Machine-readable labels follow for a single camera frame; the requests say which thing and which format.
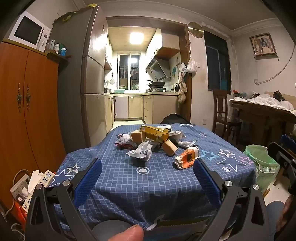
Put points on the white packet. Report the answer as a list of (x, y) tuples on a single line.
[(141, 151)]

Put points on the yellow cardboard box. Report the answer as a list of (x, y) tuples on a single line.
[(153, 132)]

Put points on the beige hanging bag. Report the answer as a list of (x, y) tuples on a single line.
[(182, 93)]

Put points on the tan block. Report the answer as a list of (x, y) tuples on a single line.
[(169, 147), (138, 136)]

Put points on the blue star-print tablecloth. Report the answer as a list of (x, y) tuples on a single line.
[(143, 185)]

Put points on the gas stove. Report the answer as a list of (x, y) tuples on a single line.
[(156, 89)]

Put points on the white bottle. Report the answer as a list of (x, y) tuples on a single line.
[(52, 45)]

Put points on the green-lined trash bin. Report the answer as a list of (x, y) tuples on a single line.
[(263, 162)]

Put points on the hanging cloth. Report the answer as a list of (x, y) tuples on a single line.
[(182, 70)]

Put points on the person's blue jeans leg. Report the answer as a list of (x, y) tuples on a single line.
[(276, 220)]

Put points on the white cloth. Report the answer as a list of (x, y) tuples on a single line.
[(266, 100)]

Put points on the black object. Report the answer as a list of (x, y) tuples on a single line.
[(278, 96)]

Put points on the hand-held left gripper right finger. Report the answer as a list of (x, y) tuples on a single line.
[(205, 180)]

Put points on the wooden table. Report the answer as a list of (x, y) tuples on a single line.
[(261, 120)]

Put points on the orange white carton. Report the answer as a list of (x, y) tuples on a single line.
[(186, 157)]

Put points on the black jacket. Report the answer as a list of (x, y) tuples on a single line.
[(174, 118)]

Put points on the green yellow packaging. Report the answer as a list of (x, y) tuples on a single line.
[(69, 15)]

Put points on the grey refrigerator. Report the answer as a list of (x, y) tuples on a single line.
[(69, 69)]

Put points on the white microwave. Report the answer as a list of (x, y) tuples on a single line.
[(27, 30)]

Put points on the ceiling light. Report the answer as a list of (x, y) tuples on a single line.
[(137, 38)]

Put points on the dark window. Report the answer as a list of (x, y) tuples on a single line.
[(217, 62)]

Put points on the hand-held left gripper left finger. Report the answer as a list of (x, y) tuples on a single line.
[(89, 179)]

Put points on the framed picture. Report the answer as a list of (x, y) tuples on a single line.
[(263, 45)]

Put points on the person's left hand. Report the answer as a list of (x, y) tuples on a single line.
[(129, 234)]

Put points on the white plastic bag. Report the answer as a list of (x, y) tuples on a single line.
[(191, 67)]

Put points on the wooden wardrobe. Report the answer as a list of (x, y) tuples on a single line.
[(34, 104)]

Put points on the kitchen window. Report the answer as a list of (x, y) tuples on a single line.
[(129, 71)]

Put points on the wooden chair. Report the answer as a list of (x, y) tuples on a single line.
[(220, 104)]

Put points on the range hood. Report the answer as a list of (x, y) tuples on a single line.
[(158, 69)]

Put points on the black wok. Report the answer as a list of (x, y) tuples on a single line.
[(156, 83)]

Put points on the green basin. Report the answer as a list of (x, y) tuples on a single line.
[(120, 91)]

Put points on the beige kitchen base cabinets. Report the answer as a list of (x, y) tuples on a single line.
[(136, 106)]

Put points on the gold wall clock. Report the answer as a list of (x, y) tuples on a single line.
[(195, 29)]

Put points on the red white snack wrapper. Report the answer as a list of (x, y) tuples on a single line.
[(123, 140)]

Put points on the wooden wall cabinet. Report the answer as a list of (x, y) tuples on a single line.
[(167, 52)]

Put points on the white barcode box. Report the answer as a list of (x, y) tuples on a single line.
[(174, 133)]

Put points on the orange object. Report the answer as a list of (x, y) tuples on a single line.
[(20, 212)]

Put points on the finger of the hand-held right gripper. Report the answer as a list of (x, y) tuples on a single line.
[(289, 140), (282, 160)]

